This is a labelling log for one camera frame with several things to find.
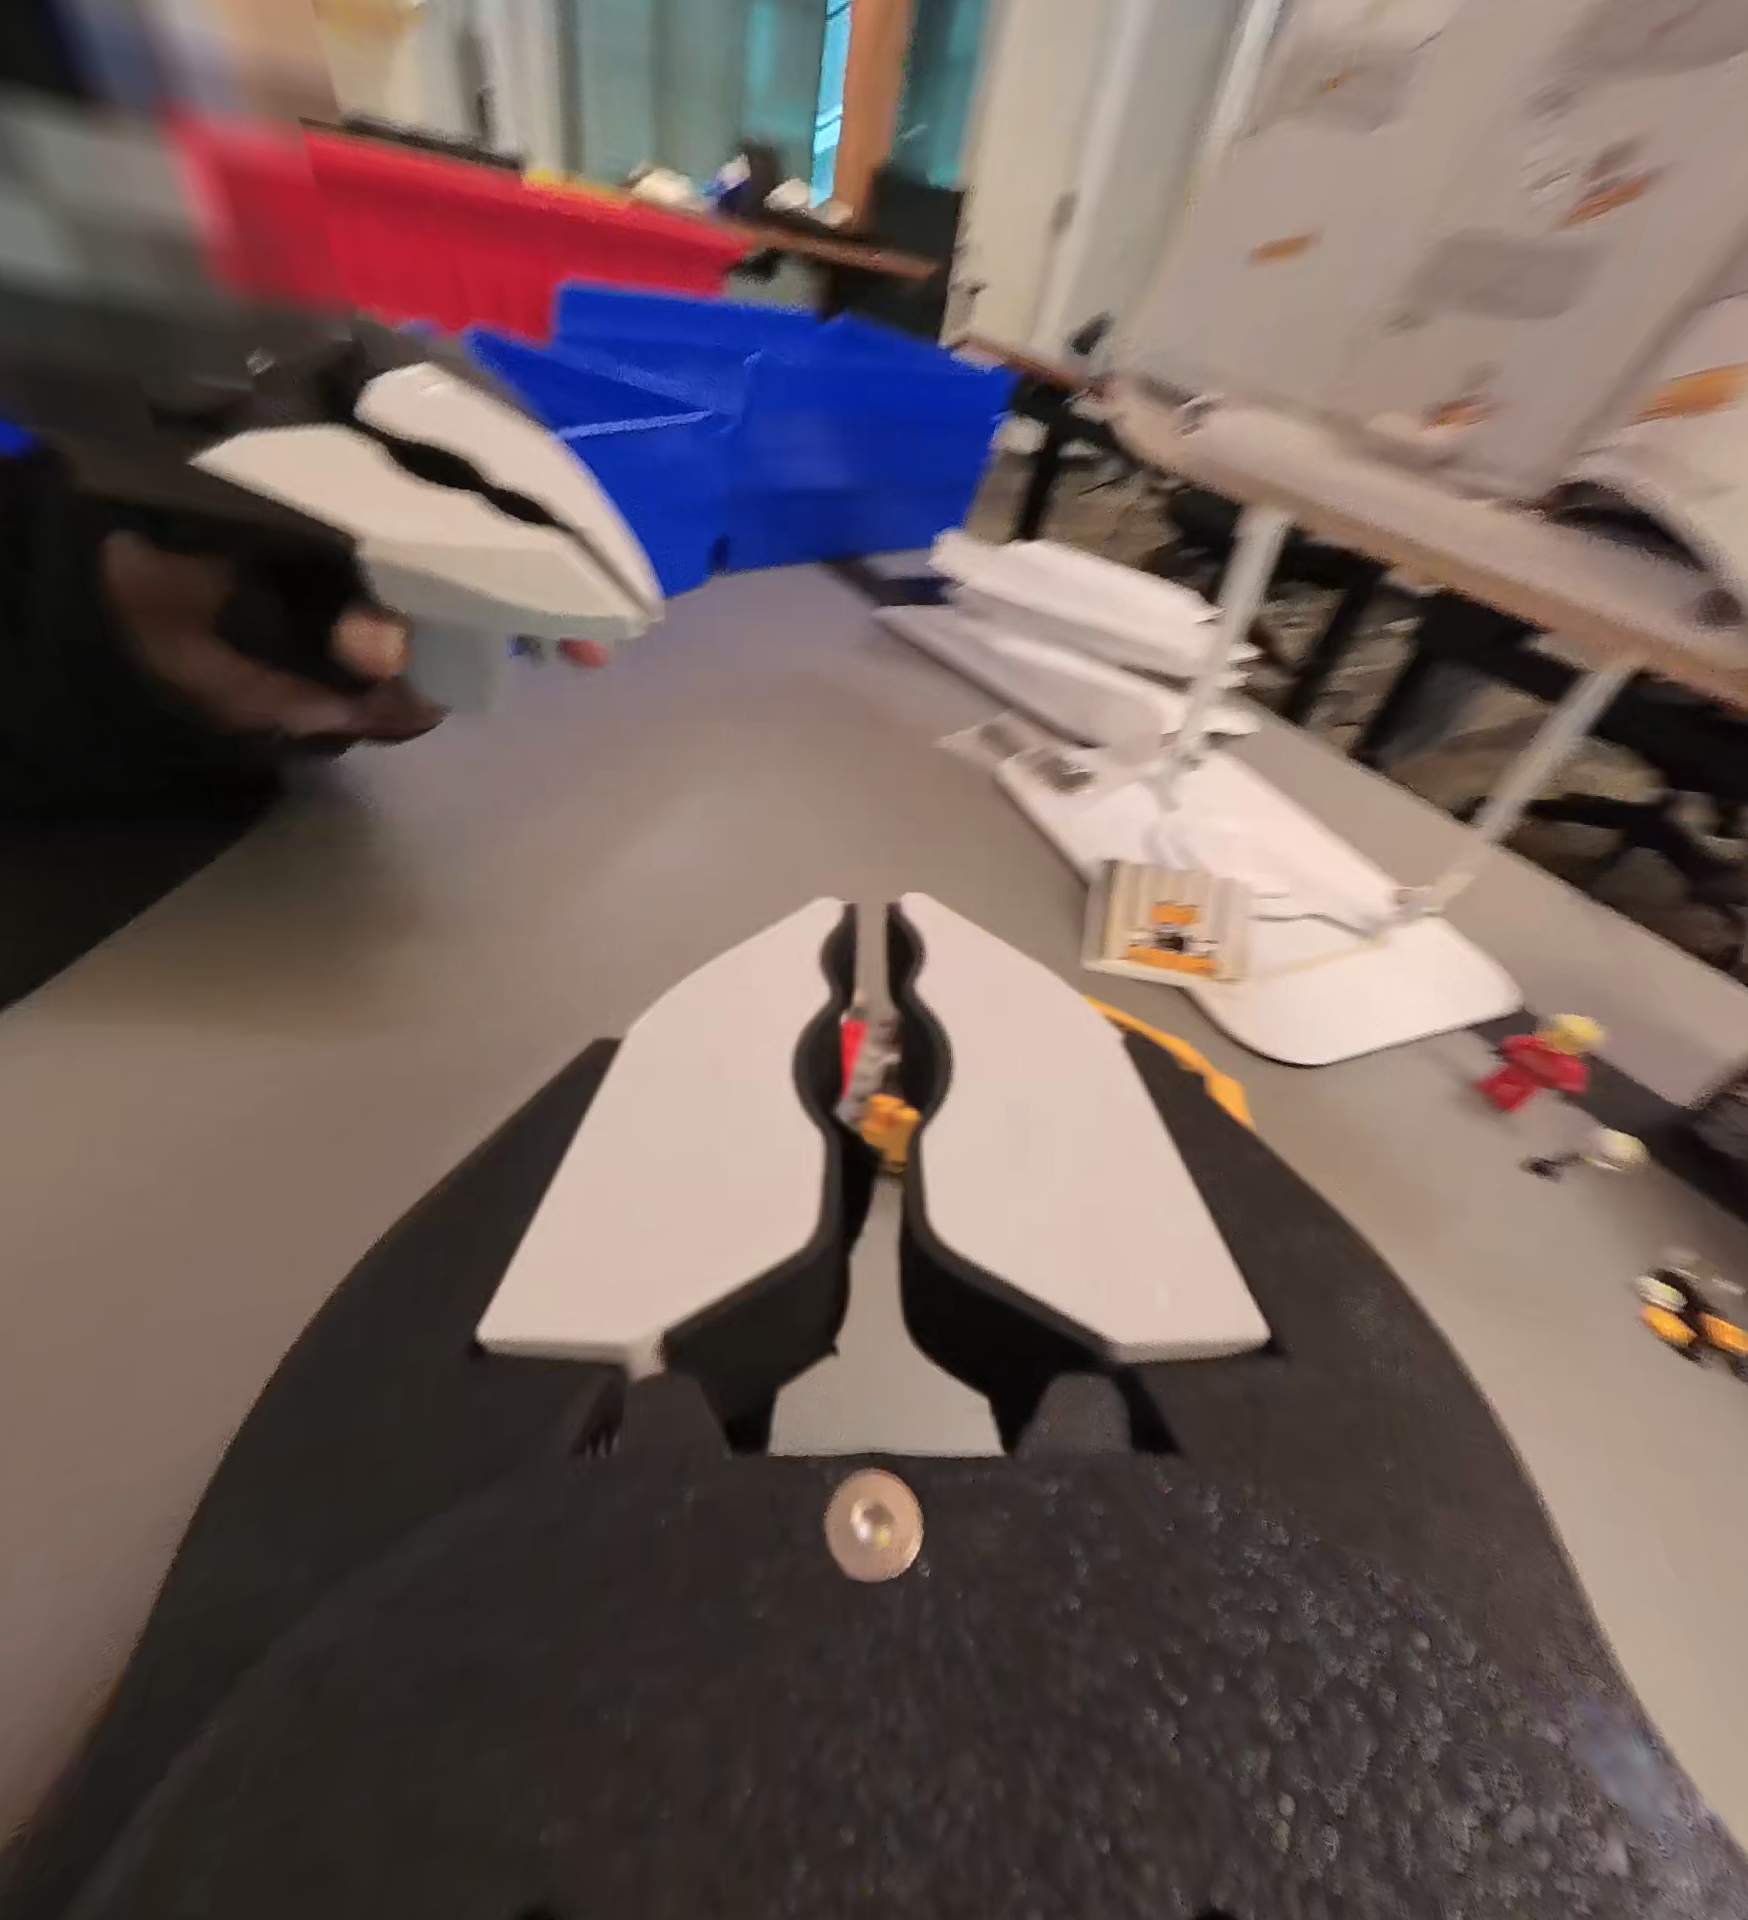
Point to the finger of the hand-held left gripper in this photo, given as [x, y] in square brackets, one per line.
[409, 512]
[515, 448]

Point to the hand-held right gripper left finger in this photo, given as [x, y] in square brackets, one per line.
[666, 1187]

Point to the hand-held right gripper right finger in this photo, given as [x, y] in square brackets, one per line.
[1086, 1187]

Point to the orange and red lego assembly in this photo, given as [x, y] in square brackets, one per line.
[880, 1109]

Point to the yellow lego car model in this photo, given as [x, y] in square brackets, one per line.
[1174, 1049]

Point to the lego sticker sheet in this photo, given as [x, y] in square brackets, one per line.
[1167, 923]

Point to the red lego minifigure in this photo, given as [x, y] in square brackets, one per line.
[1534, 1065]

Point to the black lego wrench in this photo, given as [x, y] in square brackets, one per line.
[1555, 1164]

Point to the white lego helmet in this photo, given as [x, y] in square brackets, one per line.
[1619, 1151]

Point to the small black orange lego subassembly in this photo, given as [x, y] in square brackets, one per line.
[1692, 1320]

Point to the lego instruction booklet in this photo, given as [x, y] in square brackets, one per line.
[1415, 225]

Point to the person's left hand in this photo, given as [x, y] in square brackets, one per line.
[215, 631]

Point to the red plastic bin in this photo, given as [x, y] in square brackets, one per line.
[484, 225]

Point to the wooden office desk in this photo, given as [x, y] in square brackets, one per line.
[843, 247]

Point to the clear bag of black parts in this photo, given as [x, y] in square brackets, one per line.
[1025, 757]

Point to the black office chair back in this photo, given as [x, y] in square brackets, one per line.
[911, 255]

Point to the wooden pillar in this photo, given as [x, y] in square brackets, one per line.
[866, 88]

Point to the white paper bag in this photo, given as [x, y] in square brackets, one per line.
[1067, 593]
[1025, 675]

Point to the wooden table with black legs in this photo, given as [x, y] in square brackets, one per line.
[1564, 598]

